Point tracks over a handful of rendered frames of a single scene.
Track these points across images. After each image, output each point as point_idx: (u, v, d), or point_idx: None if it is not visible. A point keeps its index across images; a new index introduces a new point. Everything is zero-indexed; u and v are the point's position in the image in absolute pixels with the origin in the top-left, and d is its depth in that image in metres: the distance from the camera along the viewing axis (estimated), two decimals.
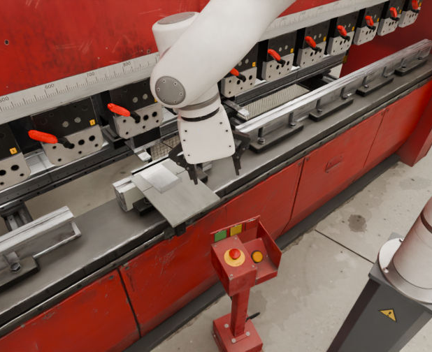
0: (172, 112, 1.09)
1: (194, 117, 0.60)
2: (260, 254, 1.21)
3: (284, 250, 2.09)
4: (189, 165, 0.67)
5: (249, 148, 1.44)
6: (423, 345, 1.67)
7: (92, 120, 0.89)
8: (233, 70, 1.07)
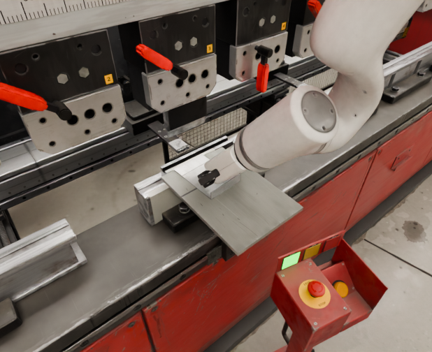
0: (225, 76, 0.72)
1: None
2: (345, 286, 0.84)
3: None
4: None
5: None
6: None
7: (109, 75, 0.51)
8: None
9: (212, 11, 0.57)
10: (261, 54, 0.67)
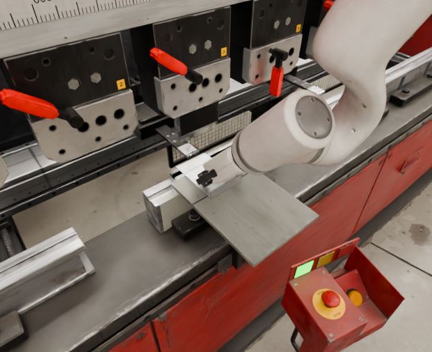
0: (238, 80, 0.70)
1: None
2: (359, 295, 0.82)
3: (337, 269, 1.70)
4: None
5: None
6: None
7: (121, 80, 0.49)
8: None
9: (227, 13, 0.55)
10: (275, 56, 0.64)
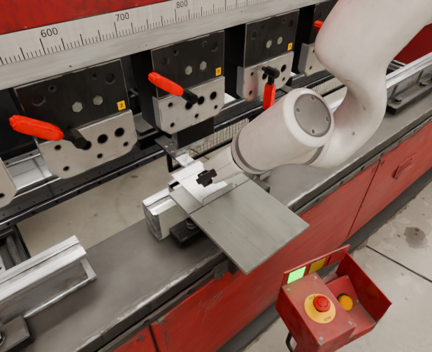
0: (232, 96, 0.73)
1: None
2: (349, 299, 0.85)
3: (333, 272, 1.73)
4: None
5: None
6: None
7: (121, 102, 0.52)
8: None
9: (221, 36, 0.58)
10: (268, 74, 0.68)
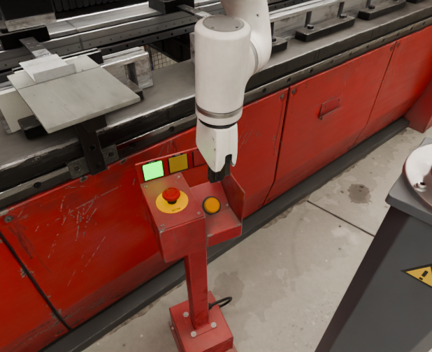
0: None
1: None
2: (217, 202, 0.81)
3: (269, 224, 1.69)
4: None
5: None
6: None
7: None
8: None
9: None
10: None
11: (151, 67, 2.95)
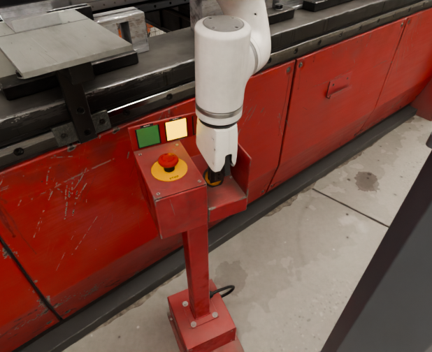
0: None
1: None
2: None
3: (273, 212, 1.61)
4: None
5: None
6: None
7: None
8: None
9: None
10: None
11: None
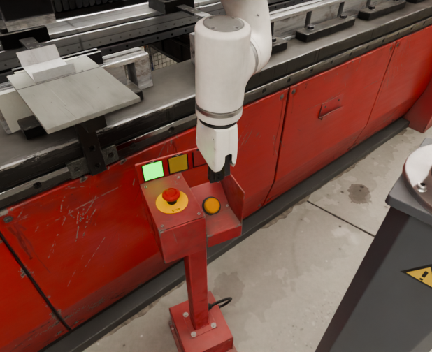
0: None
1: None
2: (217, 202, 0.81)
3: (269, 224, 1.69)
4: None
5: None
6: None
7: None
8: None
9: None
10: None
11: (151, 67, 2.95)
